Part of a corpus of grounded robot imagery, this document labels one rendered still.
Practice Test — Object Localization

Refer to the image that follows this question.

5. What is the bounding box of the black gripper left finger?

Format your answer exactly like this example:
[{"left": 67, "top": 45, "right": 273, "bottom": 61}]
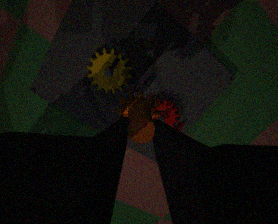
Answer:
[{"left": 0, "top": 117, "right": 129, "bottom": 224}]

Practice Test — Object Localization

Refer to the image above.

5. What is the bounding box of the yellow gear with black stripe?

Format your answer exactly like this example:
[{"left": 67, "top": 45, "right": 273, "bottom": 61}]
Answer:
[{"left": 87, "top": 48, "right": 132, "bottom": 94}]

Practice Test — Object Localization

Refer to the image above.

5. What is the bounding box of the red gear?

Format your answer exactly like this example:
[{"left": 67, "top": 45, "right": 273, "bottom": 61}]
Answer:
[{"left": 154, "top": 97, "right": 180, "bottom": 128}]

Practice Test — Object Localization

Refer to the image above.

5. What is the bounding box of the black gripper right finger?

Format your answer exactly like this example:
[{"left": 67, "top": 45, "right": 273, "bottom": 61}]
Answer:
[{"left": 152, "top": 119, "right": 278, "bottom": 224}]

